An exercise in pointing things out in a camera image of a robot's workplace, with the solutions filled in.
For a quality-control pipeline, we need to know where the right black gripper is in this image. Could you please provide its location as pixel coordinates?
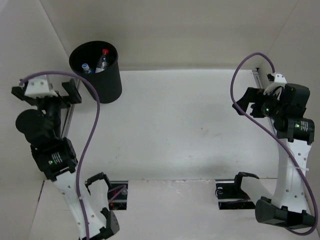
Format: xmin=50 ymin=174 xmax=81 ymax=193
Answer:
xmin=232 ymin=87 xmax=286 ymax=121

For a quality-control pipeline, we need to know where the blue-label clear bottle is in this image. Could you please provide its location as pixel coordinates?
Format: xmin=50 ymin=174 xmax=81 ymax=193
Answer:
xmin=81 ymin=63 xmax=92 ymax=75

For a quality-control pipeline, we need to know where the red-capped red-label bottle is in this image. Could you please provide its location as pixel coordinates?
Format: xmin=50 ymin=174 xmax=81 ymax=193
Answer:
xmin=95 ymin=48 xmax=109 ymax=74

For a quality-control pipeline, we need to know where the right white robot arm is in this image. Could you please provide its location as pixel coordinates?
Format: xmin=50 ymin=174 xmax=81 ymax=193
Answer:
xmin=231 ymin=83 xmax=319 ymax=236

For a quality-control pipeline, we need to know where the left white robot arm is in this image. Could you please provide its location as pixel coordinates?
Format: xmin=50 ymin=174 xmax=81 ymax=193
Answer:
xmin=11 ymin=78 xmax=120 ymax=240

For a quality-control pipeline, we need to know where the black plastic waste bin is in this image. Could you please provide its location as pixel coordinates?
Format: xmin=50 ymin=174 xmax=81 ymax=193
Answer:
xmin=69 ymin=40 xmax=122 ymax=104

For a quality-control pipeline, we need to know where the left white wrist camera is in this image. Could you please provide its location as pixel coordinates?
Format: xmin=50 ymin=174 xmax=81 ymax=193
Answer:
xmin=24 ymin=75 xmax=58 ymax=99

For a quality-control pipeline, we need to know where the right aluminium frame rail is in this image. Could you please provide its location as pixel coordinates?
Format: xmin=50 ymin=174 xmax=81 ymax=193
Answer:
xmin=252 ymin=68 xmax=276 ymax=134

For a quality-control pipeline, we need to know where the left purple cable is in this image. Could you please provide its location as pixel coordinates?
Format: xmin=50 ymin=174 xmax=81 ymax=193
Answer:
xmin=19 ymin=71 xmax=127 ymax=240

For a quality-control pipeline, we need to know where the purple cable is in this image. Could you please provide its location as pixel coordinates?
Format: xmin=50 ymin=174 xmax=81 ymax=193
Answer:
xmin=230 ymin=52 xmax=316 ymax=236
xmin=19 ymin=71 xmax=127 ymax=240

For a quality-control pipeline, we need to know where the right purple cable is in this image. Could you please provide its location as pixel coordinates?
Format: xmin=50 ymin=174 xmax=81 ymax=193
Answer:
xmin=230 ymin=52 xmax=316 ymax=236

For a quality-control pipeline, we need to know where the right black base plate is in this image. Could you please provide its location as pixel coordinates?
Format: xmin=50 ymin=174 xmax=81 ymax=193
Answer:
xmin=214 ymin=179 xmax=255 ymax=210

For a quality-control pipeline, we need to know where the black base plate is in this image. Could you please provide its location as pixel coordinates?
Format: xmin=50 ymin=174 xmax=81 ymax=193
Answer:
xmin=214 ymin=179 xmax=255 ymax=210
xmin=107 ymin=181 xmax=129 ymax=211

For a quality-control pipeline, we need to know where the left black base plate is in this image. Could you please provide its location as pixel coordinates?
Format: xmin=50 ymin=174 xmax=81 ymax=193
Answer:
xmin=107 ymin=181 xmax=129 ymax=211

